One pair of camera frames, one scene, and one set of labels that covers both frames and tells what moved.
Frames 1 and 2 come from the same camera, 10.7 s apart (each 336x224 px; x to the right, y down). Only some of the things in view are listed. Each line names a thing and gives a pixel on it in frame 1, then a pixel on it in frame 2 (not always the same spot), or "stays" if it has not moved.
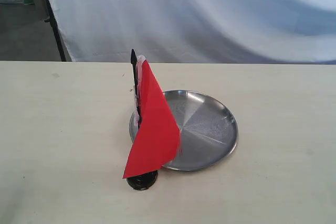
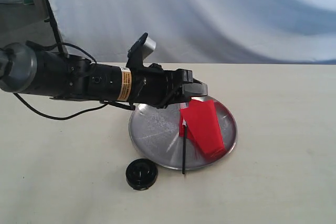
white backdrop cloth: [247, 18] stays
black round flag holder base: [143, 181] stays
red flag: [157, 140] to [199, 121]
